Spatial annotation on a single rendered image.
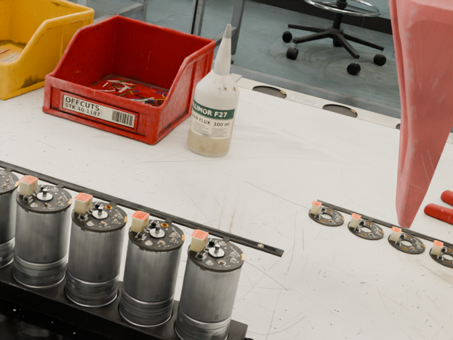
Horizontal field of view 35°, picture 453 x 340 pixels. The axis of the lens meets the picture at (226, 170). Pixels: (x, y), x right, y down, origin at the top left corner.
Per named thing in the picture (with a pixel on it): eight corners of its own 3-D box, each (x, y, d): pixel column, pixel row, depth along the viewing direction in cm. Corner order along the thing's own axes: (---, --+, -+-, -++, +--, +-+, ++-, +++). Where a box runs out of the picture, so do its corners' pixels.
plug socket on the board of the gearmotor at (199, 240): (205, 255, 31) (208, 242, 30) (187, 249, 31) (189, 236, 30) (212, 247, 31) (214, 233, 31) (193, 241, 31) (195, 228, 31)
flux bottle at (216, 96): (177, 145, 56) (197, 20, 51) (203, 135, 58) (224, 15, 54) (211, 161, 54) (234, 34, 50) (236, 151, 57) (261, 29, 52)
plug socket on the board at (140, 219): (145, 235, 31) (147, 222, 31) (128, 230, 31) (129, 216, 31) (153, 228, 32) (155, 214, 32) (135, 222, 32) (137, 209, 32)
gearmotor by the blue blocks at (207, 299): (214, 370, 32) (234, 274, 29) (164, 351, 32) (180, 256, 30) (231, 338, 34) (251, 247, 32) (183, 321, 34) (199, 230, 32)
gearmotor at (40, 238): (47, 309, 33) (54, 214, 31) (1, 292, 34) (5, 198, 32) (73, 282, 36) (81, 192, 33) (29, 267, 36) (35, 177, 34)
